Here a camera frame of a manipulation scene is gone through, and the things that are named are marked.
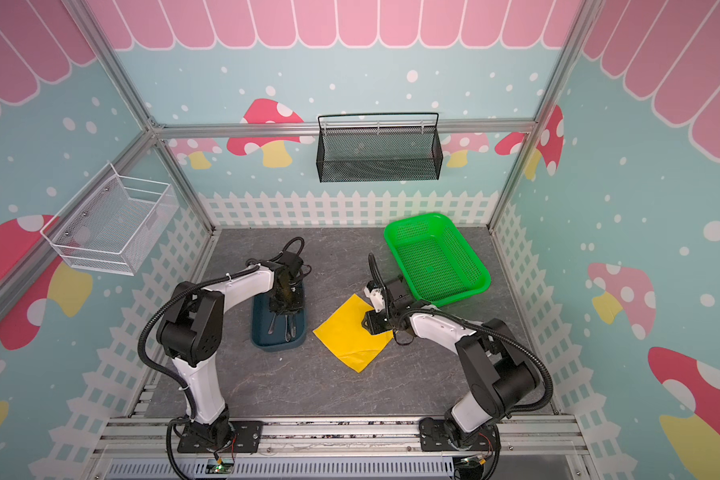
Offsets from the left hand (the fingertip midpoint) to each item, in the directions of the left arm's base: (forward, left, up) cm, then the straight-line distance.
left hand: (295, 315), depth 96 cm
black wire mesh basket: (+83, -29, +6) cm, 88 cm away
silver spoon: (-5, +7, -1) cm, 9 cm away
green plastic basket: (+23, -48, 0) cm, 53 cm away
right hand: (-4, -23, +4) cm, 24 cm away
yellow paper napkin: (-5, -16, 0) cm, 17 cm away
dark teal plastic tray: (-1, +10, +1) cm, 10 cm away
